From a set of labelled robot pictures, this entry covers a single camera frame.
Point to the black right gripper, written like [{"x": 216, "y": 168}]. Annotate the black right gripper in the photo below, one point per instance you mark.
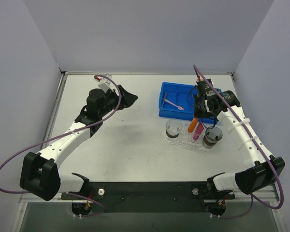
[{"x": 199, "y": 112}]

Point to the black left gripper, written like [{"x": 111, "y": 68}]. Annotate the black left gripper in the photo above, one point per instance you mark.
[{"x": 121, "y": 95}]

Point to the orange toothpaste tube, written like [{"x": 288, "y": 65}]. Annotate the orange toothpaste tube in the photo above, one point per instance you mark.
[{"x": 192, "y": 125}]

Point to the pink toothpaste tube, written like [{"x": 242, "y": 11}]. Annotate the pink toothpaste tube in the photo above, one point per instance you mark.
[{"x": 198, "y": 131}]

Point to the blue tinted cup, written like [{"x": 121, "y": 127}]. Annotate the blue tinted cup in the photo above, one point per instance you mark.
[{"x": 212, "y": 136}]

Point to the clear textured acrylic stand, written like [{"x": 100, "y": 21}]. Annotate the clear textured acrylic stand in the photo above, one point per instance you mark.
[{"x": 187, "y": 138}]

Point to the clear cup brown band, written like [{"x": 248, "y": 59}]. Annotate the clear cup brown band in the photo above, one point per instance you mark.
[{"x": 173, "y": 128}]

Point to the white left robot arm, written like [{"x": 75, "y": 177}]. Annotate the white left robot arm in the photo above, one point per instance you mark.
[{"x": 40, "y": 175}]

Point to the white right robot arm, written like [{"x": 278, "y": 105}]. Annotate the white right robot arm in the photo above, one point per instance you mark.
[{"x": 261, "y": 165}]

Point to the pink toothbrush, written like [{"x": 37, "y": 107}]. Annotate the pink toothbrush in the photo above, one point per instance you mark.
[{"x": 173, "y": 104}]

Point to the clear textured oval tray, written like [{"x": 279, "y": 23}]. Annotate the clear textured oval tray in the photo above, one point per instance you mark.
[{"x": 181, "y": 137}]

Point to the grey toothbrush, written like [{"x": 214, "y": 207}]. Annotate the grey toothbrush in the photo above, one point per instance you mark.
[{"x": 164, "y": 99}]

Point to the blue plastic divided bin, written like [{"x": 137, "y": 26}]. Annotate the blue plastic divided bin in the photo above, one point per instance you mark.
[{"x": 181, "y": 95}]

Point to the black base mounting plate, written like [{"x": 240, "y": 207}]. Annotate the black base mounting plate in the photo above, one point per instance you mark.
[{"x": 154, "y": 197}]

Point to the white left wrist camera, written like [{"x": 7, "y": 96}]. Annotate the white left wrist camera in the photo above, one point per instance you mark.
[{"x": 103, "y": 83}]

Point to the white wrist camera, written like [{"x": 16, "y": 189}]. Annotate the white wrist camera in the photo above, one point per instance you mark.
[
  {"x": 103, "y": 83},
  {"x": 198, "y": 81}
]

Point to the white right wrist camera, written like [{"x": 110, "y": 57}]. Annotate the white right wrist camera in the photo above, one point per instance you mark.
[{"x": 198, "y": 81}]

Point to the aluminium frame rail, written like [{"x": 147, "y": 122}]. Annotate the aluminium frame rail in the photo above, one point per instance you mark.
[{"x": 267, "y": 195}]

